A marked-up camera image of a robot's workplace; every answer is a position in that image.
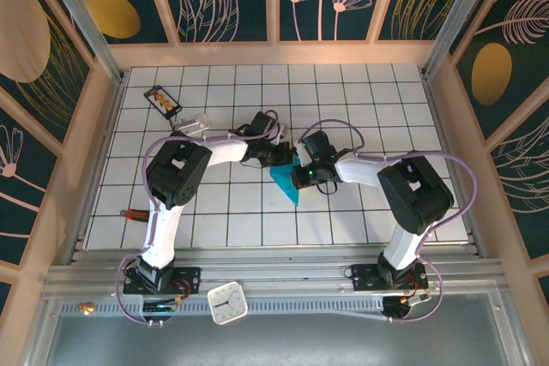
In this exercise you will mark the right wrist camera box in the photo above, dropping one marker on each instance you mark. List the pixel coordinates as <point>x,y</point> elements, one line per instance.
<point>302,154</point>

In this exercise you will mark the black battery with orange label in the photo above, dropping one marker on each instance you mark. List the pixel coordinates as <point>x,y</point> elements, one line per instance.
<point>163,101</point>

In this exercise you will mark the blue cloth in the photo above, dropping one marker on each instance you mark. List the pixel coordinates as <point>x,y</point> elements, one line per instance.
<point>285,184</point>

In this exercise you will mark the white square clock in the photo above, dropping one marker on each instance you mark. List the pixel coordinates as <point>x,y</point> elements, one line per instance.
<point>227,302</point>

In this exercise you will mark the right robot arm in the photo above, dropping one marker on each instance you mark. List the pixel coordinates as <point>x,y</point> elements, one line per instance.
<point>403,246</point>

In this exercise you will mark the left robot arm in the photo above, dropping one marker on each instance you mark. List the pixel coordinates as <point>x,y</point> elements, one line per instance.
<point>161,237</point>

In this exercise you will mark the aluminium corner post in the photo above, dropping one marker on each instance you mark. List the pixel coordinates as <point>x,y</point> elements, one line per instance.
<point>456,19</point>
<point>88,27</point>

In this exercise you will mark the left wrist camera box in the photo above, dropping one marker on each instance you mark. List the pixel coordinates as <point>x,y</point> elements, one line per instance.
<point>281,131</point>

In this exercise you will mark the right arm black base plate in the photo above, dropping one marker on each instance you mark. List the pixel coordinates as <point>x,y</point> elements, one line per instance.
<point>364,278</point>

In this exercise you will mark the grey metal panel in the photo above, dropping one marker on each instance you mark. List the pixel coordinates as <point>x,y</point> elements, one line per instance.
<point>300,340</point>

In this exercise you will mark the clear plastic box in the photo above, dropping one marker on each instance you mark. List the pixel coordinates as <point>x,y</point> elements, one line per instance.
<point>193,124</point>

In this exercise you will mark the brass knob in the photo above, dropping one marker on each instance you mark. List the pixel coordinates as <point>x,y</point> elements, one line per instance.
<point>86,307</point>

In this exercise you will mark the aluminium side rail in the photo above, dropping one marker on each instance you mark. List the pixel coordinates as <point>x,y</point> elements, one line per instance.
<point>100,160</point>
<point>445,126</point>

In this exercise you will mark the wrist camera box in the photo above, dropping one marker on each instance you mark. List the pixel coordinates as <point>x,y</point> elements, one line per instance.
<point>281,131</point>
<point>302,154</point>

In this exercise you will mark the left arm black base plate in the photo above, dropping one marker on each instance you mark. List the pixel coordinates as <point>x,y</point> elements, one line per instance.
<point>188,280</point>

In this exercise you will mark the aluminium mounting rail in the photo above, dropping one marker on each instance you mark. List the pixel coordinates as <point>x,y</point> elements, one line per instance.
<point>279,267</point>

